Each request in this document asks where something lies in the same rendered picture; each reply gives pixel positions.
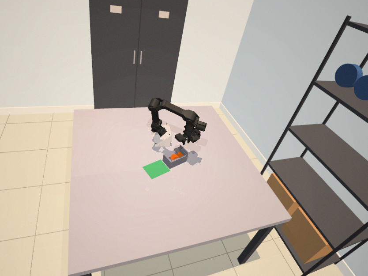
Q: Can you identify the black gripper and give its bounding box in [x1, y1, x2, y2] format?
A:
[175, 126, 201, 145]

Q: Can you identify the orange block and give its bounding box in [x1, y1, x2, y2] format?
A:
[170, 151, 183, 160]

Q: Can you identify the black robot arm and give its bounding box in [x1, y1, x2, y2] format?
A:
[148, 98, 207, 143]

